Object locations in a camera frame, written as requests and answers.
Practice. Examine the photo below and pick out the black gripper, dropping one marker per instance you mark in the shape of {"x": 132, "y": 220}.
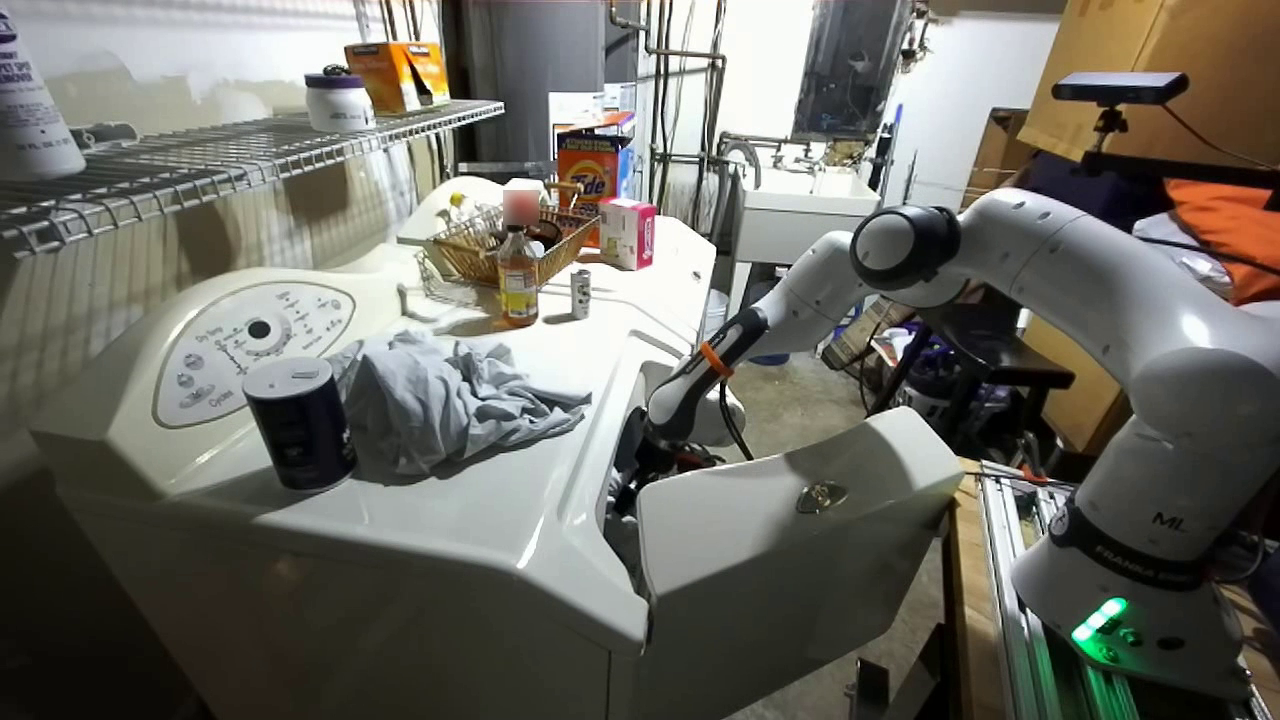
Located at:
{"x": 658, "y": 448}

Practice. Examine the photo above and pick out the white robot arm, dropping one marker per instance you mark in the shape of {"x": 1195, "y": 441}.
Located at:
{"x": 1146, "y": 347}

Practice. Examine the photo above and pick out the white closed laundry machine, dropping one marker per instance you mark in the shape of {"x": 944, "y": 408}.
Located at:
{"x": 666, "y": 284}

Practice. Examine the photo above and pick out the white laundry machine door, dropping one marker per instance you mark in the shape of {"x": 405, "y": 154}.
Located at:
{"x": 801, "y": 563}

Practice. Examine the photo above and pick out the white open-front laundry machine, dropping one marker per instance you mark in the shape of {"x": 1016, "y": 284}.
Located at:
{"x": 466, "y": 535}

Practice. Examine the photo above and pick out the grey crumpled fabric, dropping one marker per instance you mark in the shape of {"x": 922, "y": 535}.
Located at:
{"x": 440, "y": 402}

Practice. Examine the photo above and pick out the small silver can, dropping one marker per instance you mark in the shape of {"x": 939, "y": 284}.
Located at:
{"x": 583, "y": 293}

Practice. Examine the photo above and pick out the amber liquid bottle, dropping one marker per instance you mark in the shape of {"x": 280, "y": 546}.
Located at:
{"x": 522, "y": 284}

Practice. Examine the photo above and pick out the pink cardboard box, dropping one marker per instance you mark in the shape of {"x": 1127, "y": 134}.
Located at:
{"x": 629, "y": 238}

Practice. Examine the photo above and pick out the wicker basket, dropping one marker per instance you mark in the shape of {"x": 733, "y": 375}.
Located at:
{"x": 466, "y": 260}

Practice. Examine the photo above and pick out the white utility sink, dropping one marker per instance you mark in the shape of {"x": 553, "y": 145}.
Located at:
{"x": 801, "y": 215}

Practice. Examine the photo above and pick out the red jar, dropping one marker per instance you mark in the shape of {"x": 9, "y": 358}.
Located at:
{"x": 522, "y": 207}

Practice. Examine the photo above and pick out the brown orange cardboard box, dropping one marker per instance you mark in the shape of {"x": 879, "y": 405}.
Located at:
{"x": 591, "y": 173}

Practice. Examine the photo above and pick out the yellow capped bottle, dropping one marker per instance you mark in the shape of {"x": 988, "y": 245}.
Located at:
{"x": 461, "y": 220}

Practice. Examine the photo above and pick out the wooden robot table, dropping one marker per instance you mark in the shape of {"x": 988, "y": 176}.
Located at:
{"x": 969, "y": 600}

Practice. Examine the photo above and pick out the black cylindrical cup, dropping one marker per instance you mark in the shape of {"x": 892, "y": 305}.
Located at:
{"x": 303, "y": 425}

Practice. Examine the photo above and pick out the grey water heater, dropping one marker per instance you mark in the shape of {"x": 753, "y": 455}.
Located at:
{"x": 532, "y": 83}

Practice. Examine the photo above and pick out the orange package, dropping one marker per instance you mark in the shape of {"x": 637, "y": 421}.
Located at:
{"x": 386, "y": 74}

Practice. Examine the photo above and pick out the white jar with dark lid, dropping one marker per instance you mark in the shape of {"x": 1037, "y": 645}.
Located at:
{"x": 340, "y": 105}

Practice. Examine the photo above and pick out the white panel door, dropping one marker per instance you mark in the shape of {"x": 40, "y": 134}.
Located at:
{"x": 974, "y": 95}

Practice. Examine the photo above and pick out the orange cloth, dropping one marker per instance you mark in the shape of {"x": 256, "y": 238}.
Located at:
{"x": 1235, "y": 227}

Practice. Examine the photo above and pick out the large cardboard box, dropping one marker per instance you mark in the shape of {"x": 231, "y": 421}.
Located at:
{"x": 1201, "y": 34}

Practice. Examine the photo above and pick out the white plastic bottle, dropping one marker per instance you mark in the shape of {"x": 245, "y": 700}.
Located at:
{"x": 34, "y": 121}

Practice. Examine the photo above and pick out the black camera stand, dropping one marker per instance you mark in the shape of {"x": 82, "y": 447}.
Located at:
{"x": 1106, "y": 121}

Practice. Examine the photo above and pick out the black stereo camera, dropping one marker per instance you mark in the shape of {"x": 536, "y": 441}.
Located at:
{"x": 1121, "y": 85}

